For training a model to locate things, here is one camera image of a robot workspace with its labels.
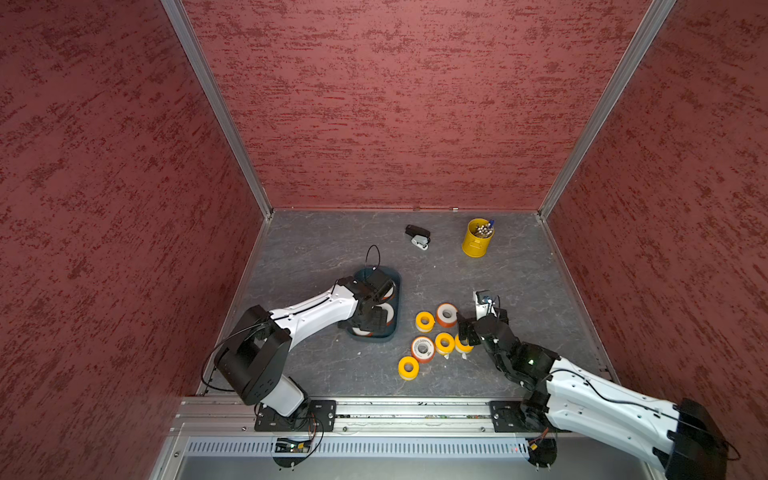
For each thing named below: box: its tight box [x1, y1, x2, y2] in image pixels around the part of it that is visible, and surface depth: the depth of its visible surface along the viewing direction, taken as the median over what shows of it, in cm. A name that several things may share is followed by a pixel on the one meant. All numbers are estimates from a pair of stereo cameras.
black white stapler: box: [405, 224, 431, 251], surface depth 112 cm
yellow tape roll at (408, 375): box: [398, 356, 419, 381], surface depth 82 cm
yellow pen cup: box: [462, 218, 495, 258], surface depth 103 cm
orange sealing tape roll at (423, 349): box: [411, 336, 436, 364], surface depth 85 cm
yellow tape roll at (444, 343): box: [434, 332, 455, 355], surface depth 87 cm
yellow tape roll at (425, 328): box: [415, 311, 435, 333], surface depth 91 cm
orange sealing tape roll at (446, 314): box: [436, 302, 458, 328], surface depth 93 cm
